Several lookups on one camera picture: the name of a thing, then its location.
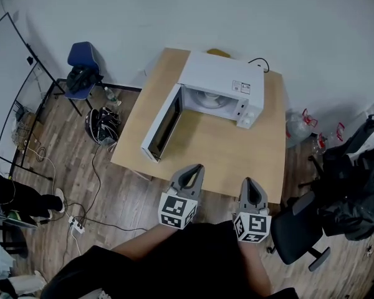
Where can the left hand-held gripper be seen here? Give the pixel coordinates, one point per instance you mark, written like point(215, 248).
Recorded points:
point(174, 207)

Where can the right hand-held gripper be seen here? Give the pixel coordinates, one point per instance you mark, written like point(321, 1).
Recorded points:
point(254, 224)

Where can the white microwave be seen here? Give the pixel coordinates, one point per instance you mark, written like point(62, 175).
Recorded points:
point(218, 70)

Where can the person's left forearm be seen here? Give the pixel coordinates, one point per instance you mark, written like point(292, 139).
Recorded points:
point(149, 241)

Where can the person's right forearm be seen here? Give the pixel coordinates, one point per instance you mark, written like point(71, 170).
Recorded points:
point(255, 266)

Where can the white table leg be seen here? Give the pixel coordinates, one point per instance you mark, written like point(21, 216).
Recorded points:
point(143, 175)

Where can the person's black shirt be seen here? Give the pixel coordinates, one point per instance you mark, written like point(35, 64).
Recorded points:
point(174, 269)

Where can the black padded coat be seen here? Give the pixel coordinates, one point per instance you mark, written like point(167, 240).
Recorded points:
point(355, 198)

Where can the black backpack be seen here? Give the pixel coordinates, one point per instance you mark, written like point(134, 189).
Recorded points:
point(101, 126)

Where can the clear plastic water bottle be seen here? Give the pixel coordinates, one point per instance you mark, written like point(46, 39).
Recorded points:
point(111, 96)

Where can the white power strip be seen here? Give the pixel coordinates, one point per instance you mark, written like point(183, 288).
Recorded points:
point(77, 224)

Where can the black high-back office chair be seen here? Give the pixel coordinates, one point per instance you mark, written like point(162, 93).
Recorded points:
point(366, 129)

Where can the yellow plastic container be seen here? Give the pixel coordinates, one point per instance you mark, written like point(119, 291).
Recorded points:
point(218, 52)

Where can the black jacket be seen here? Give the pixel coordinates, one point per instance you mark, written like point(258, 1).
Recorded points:
point(81, 79)

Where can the brown cardboard box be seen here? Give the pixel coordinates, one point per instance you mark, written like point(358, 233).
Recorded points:
point(29, 129)

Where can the blue chair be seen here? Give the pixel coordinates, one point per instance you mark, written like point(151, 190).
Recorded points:
point(81, 53)

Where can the black router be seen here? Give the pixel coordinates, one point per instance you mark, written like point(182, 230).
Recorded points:
point(19, 112)

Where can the whiteboard on black stand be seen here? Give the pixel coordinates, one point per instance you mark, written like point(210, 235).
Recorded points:
point(6, 61)

